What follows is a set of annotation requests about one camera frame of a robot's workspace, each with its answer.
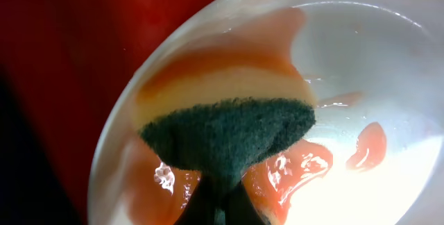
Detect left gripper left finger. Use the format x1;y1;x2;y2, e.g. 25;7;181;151
174;178;222;225

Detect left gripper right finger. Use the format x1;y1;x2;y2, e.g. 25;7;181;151
221;181;271;225

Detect green yellow sponge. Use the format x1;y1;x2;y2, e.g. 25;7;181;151
132;65;316;179

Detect white plate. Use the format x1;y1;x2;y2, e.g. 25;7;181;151
88;0;443;224

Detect red plastic tray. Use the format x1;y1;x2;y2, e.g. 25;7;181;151
1;0;213;224

